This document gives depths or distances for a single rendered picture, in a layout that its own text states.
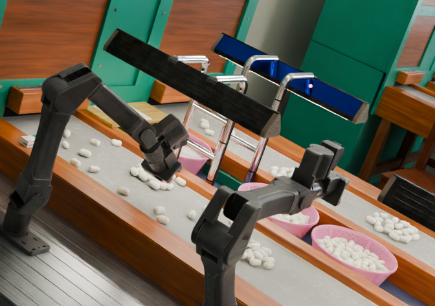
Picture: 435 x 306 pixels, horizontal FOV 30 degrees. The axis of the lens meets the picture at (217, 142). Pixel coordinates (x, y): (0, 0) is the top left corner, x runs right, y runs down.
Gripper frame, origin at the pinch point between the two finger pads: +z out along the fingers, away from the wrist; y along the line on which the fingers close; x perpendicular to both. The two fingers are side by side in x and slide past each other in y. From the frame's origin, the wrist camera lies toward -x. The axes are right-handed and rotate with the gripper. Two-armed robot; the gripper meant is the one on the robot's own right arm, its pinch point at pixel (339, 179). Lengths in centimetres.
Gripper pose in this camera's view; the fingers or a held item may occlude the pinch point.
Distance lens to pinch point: 196.5
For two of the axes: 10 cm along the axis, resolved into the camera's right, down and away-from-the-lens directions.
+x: -3.2, 9.0, 3.0
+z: 5.5, -0.9, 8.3
